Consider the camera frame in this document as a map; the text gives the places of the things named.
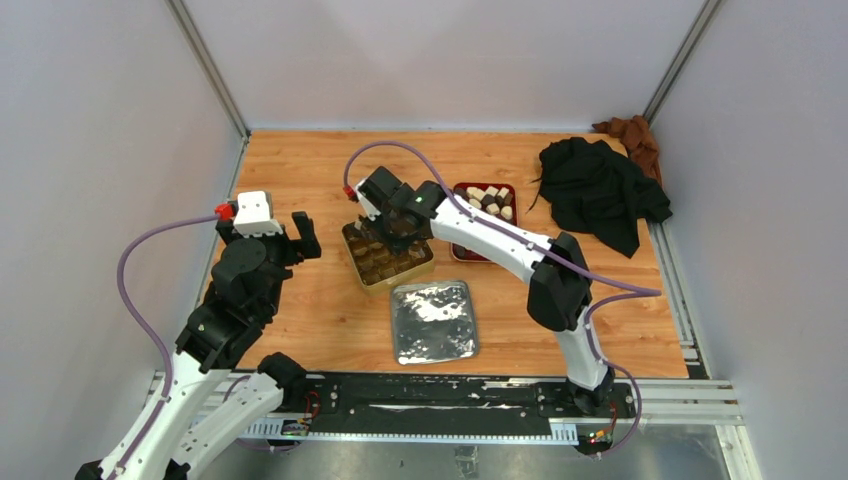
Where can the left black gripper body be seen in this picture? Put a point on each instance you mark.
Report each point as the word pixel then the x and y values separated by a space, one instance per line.
pixel 283 252

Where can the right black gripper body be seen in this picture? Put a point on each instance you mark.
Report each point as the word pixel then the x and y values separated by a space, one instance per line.
pixel 394 238

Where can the gold chocolate tin box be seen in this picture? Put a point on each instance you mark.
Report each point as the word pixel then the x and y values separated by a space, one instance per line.
pixel 379 270

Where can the red chocolate tray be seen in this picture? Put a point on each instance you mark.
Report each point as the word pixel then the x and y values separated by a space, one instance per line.
pixel 495 199

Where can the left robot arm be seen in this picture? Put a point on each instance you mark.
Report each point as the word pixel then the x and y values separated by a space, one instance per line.
pixel 167 441

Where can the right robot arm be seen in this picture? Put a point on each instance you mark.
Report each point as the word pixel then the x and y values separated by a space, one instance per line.
pixel 558 298

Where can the silver tin lid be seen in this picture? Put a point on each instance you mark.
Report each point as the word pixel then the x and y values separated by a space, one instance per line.
pixel 433 322

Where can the black cloth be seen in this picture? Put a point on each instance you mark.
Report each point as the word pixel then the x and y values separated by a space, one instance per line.
pixel 592 189

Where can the brown cloth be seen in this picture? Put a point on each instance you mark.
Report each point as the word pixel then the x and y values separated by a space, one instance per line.
pixel 639 141

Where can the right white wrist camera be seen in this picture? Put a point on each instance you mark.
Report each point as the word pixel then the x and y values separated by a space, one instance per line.
pixel 374 191

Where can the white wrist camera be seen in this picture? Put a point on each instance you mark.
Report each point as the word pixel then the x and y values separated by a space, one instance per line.
pixel 374 191
pixel 250 214

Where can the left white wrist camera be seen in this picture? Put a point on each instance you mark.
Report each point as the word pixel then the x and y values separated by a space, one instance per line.
pixel 250 214

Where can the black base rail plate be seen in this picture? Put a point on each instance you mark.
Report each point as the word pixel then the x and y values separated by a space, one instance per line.
pixel 444 406

